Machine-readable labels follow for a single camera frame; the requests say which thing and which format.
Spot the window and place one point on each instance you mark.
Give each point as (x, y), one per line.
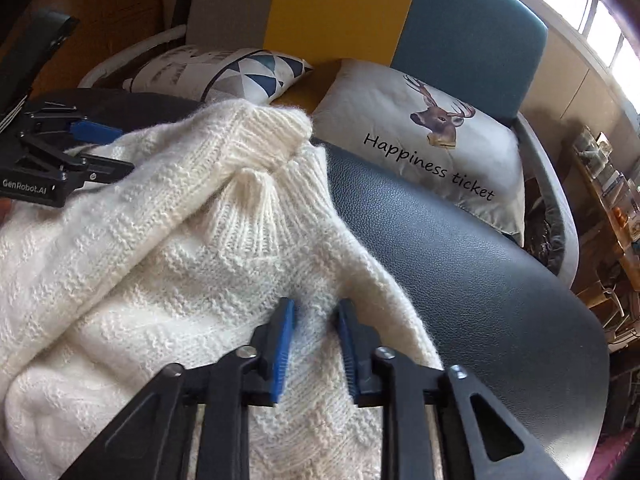
(600, 30)

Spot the grey yellow teal sofa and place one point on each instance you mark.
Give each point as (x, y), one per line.
(325, 5)

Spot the white knitted sweater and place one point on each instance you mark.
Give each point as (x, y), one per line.
(175, 260)

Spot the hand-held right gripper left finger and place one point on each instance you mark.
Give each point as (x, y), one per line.
(280, 355)

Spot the wooden cabinet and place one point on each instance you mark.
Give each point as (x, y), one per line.
(115, 0)

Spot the black leather ottoman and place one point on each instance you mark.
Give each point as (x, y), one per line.
(475, 285)

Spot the wooden side table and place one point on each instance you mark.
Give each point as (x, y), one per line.
(600, 200)

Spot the geometric print cushion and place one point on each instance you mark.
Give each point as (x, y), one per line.
(225, 72)

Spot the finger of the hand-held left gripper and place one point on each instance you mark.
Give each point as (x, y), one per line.
(95, 132)
(100, 170)

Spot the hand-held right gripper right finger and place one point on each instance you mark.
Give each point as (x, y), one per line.
(347, 355)

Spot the deer print cushion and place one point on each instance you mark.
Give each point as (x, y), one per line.
(400, 160)

